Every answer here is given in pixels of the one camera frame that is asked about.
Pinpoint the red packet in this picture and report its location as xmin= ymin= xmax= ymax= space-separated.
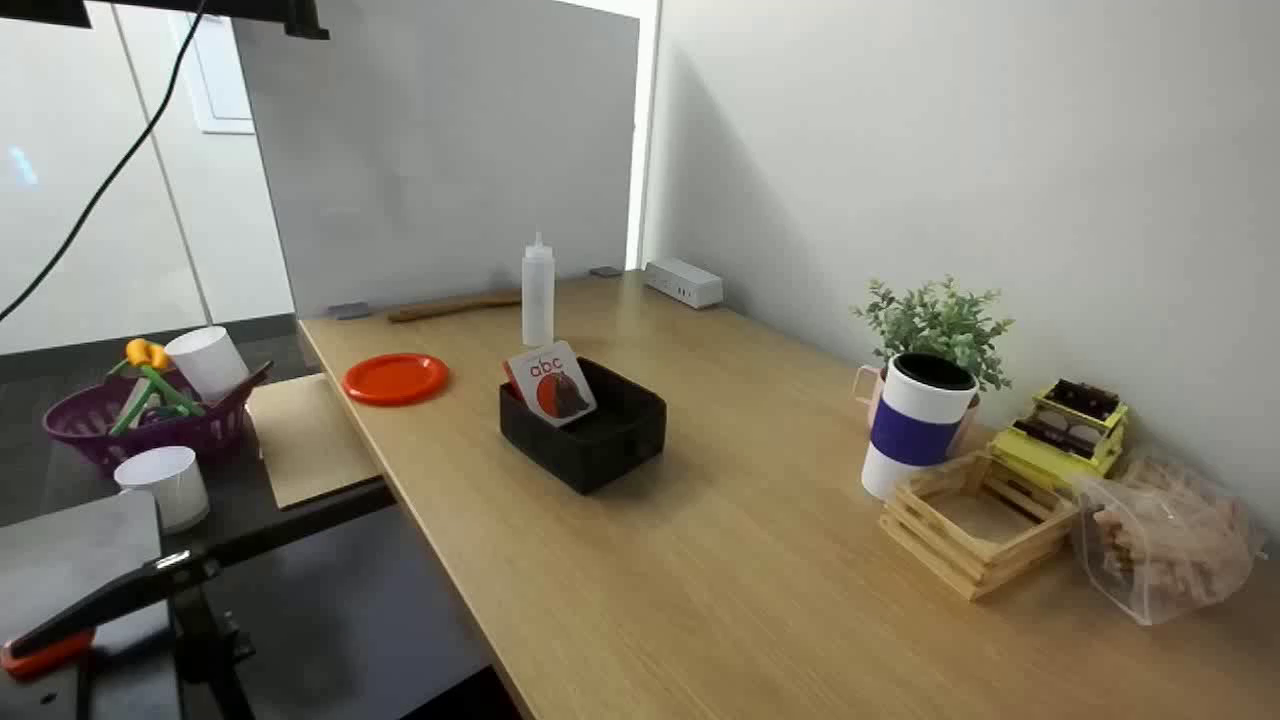
xmin=506 ymin=337 xmax=602 ymax=432

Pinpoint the white power strip box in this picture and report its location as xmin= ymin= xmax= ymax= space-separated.
xmin=640 ymin=258 xmax=730 ymax=312

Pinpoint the black fabric box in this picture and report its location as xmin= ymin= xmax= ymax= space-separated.
xmin=498 ymin=356 xmax=674 ymax=499

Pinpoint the yellow organiser box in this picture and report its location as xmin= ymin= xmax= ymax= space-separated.
xmin=985 ymin=377 xmax=1138 ymax=488

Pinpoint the translucent white squeeze bottle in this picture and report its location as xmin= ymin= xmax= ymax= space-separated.
xmin=515 ymin=227 xmax=562 ymax=351

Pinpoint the brown wooden stick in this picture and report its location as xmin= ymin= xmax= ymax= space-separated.
xmin=385 ymin=293 xmax=525 ymax=328

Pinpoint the orange plastic plate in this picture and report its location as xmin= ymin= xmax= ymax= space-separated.
xmin=341 ymin=347 xmax=453 ymax=412

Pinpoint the white cup with blue band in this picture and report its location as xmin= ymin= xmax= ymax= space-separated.
xmin=855 ymin=347 xmax=980 ymax=506

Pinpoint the green plant in pink pot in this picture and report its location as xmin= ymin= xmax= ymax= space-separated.
xmin=852 ymin=274 xmax=1017 ymax=432

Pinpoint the grey divider panel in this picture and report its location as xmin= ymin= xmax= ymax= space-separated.
xmin=231 ymin=0 xmax=648 ymax=319

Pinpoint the wooden slat crate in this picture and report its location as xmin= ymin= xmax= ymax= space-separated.
xmin=875 ymin=449 xmax=1087 ymax=606

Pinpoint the brown cardboard sheet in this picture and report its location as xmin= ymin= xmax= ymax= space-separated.
xmin=244 ymin=370 xmax=392 ymax=514

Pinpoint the white cup in basket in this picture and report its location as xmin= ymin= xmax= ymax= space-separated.
xmin=159 ymin=325 xmax=256 ymax=412

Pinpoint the green toy vegetable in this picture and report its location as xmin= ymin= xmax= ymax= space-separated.
xmin=107 ymin=366 xmax=214 ymax=442

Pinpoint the white paper cup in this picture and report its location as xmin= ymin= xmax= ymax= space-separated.
xmin=107 ymin=443 xmax=218 ymax=537

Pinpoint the black overhead bar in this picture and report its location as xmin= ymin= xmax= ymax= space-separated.
xmin=0 ymin=0 xmax=333 ymax=44

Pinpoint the yellow toy vegetable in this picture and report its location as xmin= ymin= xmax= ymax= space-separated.
xmin=119 ymin=337 xmax=175 ymax=377

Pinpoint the purple plastic basket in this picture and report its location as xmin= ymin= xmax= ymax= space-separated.
xmin=37 ymin=356 xmax=275 ymax=482

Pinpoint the clear bag of wood pieces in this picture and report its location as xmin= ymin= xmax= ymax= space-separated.
xmin=1070 ymin=451 xmax=1270 ymax=633

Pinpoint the grey flat sheet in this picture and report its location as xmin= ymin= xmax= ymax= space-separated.
xmin=0 ymin=488 xmax=186 ymax=720

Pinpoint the black camera stand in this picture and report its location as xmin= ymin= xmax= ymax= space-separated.
xmin=0 ymin=477 xmax=402 ymax=720

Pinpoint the thin black hanging cable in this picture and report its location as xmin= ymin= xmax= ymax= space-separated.
xmin=0 ymin=0 xmax=214 ymax=328

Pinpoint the orange clamp handle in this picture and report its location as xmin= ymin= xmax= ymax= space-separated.
xmin=0 ymin=628 xmax=101 ymax=686

